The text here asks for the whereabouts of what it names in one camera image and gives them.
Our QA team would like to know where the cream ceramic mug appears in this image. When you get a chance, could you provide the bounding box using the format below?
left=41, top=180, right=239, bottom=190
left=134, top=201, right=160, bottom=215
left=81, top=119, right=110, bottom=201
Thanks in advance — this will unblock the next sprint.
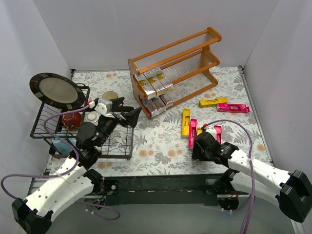
left=102, top=91, right=118, bottom=100

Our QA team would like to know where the aluminium frame rail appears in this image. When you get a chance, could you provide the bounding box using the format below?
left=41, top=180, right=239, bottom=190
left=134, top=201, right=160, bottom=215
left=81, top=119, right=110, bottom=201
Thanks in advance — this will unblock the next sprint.
left=19, top=175, right=305, bottom=234

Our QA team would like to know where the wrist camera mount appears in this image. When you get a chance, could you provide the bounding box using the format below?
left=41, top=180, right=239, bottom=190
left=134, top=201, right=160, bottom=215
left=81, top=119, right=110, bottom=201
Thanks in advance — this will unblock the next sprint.
left=88, top=98, right=113, bottom=117
left=202, top=126, right=217, bottom=139

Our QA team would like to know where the silver gold R&O box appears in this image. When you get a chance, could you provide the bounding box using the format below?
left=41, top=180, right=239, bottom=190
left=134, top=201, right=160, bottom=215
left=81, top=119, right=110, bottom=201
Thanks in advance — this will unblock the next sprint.
left=134, top=74, right=156, bottom=100

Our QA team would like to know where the dark rimmed ceramic plate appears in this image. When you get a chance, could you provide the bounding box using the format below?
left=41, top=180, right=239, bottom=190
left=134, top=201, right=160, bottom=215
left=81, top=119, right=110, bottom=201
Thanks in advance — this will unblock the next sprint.
left=29, top=73, right=86, bottom=110

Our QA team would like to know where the floral patterned table mat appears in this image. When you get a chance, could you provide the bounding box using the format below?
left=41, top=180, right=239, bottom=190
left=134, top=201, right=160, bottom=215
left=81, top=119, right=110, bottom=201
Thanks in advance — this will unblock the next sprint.
left=47, top=67, right=275, bottom=176

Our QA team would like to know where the orange gold toothpaste box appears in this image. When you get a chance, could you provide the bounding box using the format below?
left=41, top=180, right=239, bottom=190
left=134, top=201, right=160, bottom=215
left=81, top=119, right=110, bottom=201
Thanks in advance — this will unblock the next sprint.
left=152, top=67, right=173, bottom=92

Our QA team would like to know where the red ceramic cup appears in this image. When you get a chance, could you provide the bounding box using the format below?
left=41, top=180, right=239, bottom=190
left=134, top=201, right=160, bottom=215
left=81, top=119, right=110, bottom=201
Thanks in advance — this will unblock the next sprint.
left=61, top=112, right=82, bottom=131

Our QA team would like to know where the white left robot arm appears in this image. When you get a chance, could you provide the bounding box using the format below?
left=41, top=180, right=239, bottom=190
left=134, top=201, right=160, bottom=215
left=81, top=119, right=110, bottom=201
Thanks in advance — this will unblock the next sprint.
left=12, top=97, right=142, bottom=234

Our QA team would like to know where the silver R&O Ice Mint box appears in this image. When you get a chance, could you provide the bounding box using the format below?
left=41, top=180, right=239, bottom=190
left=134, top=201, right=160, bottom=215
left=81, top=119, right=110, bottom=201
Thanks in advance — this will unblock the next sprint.
left=159, top=94, right=173, bottom=109

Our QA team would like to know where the yellow Be You toothpaste box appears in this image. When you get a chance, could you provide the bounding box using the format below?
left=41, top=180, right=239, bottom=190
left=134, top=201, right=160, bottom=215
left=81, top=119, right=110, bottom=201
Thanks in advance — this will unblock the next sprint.
left=181, top=108, right=191, bottom=138

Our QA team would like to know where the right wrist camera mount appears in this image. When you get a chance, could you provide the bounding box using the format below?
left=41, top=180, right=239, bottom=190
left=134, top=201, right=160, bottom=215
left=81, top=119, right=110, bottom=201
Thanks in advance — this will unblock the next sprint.
left=202, top=126, right=217, bottom=139

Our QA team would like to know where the silver red R&O box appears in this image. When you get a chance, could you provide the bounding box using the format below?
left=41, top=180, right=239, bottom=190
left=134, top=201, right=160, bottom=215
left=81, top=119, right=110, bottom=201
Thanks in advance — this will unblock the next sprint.
left=152, top=97, right=166, bottom=114

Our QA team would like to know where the wooden three-tier shelf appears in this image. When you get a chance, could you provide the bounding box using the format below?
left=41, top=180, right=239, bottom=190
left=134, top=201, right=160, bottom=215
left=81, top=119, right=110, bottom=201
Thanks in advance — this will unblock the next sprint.
left=128, top=27, right=222, bottom=119

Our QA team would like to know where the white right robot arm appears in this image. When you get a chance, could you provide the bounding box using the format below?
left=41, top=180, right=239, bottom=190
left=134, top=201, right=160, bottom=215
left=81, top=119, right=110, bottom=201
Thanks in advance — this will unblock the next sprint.
left=192, top=132, right=312, bottom=223

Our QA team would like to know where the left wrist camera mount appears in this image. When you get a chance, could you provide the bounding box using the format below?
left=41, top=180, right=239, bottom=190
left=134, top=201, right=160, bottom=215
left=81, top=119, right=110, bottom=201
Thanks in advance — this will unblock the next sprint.
left=88, top=98, right=113, bottom=117

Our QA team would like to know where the pink Be You toothpaste box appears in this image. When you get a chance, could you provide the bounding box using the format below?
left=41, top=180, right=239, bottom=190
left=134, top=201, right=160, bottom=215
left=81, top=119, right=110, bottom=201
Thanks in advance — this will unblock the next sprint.
left=217, top=103, right=250, bottom=113

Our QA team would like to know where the pink toothpaste box lower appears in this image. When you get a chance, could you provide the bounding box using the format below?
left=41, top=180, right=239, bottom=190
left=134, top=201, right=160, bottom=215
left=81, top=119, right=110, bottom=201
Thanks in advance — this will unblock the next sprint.
left=214, top=125, right=222, bottom=144

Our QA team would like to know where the black wire dish rack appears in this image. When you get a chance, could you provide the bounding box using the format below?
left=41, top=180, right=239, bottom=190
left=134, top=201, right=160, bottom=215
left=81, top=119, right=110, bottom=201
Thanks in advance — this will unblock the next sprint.
left=30, top=83, right=136, bottom=160

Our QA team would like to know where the white gold R&O box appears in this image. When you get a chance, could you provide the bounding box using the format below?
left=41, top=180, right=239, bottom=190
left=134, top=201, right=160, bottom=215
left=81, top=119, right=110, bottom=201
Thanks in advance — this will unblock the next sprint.
left=143, top=70, right=165, bottom=96

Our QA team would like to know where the small pink toothpaste box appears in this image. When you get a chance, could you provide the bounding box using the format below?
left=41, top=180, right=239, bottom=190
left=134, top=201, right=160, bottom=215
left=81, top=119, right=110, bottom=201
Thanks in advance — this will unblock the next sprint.
left=188, top=118, right=197, bottom=149

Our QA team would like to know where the blue cup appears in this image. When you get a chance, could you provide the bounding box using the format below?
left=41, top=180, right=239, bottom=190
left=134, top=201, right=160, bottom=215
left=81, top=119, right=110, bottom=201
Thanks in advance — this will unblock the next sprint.
left=52, top=138, right=76, bottom=155

